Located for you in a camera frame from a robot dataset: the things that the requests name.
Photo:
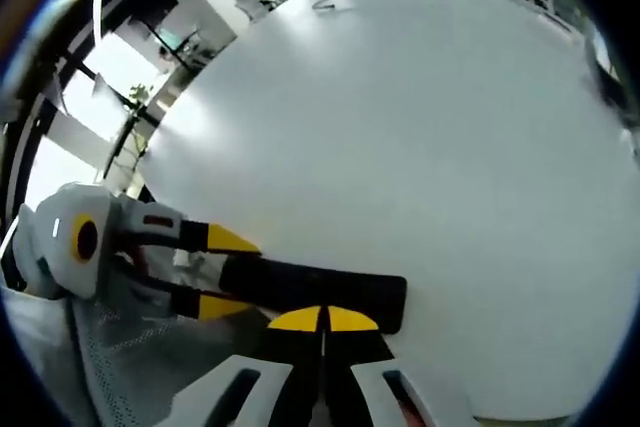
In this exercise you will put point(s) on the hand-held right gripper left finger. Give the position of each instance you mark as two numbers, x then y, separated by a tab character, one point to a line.
260	387

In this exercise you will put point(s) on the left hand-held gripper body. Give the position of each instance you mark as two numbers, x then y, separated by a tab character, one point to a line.
60	247

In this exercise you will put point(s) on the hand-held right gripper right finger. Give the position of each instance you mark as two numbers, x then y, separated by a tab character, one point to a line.
370	387

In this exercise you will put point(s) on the black remote control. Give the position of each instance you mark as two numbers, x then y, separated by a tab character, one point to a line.
325	287

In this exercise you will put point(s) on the small leafy plant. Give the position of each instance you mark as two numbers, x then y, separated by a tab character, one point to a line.
140	97

